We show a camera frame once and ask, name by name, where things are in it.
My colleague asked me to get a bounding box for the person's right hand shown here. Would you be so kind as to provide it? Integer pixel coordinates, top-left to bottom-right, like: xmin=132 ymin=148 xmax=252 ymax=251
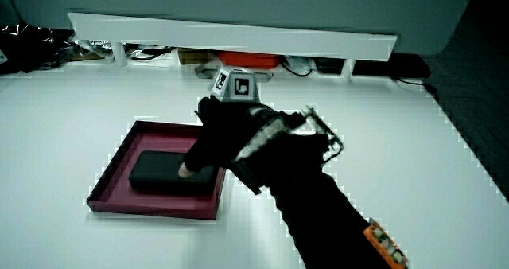
xmin=177 ymin=66 xmax=344 ymax=195

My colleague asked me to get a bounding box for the black battery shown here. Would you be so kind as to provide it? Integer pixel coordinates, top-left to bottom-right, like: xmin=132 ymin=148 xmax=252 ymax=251
xmin=128 ymin=150 xmax=220 ymax=196

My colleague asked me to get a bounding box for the maroon square plate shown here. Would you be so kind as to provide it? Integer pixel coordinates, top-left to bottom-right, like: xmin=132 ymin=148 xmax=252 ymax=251
xmin=86 ymin=120 xmax=227 ymax=221

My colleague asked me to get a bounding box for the orange box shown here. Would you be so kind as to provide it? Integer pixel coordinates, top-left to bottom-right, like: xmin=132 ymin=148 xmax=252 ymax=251
xmin=217 ymin=50 xmax=284 ymax=70

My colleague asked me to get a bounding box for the brown cardboard box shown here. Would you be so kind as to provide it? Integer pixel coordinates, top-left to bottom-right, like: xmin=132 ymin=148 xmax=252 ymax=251
xmin=177 ymin=48 xmax=219 ymax=66

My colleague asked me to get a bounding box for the white raised shelf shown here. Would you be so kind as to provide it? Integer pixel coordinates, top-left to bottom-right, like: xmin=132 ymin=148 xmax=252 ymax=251
xmin=68 ymin=12 xmax=398 ymax=83

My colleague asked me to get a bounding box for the black flat box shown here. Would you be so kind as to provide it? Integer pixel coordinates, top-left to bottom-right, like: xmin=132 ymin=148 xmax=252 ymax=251
xmin=352 ymin=53 xmax=433 ymax=80

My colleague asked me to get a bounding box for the black plastic bag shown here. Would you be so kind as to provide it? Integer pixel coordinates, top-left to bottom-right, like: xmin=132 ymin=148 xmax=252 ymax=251
xmin=0 ymin=23 xmax=77 ymax=76

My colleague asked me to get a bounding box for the black cable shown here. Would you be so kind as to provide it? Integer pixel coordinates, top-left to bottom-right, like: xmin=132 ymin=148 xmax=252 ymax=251
xmin=126 ymin=45 xmax=177 ymax=62
xmin=392 ymin=76 xmax=440 ymax=101
xmin=281 ymin=61 xmax=316 ymax=78

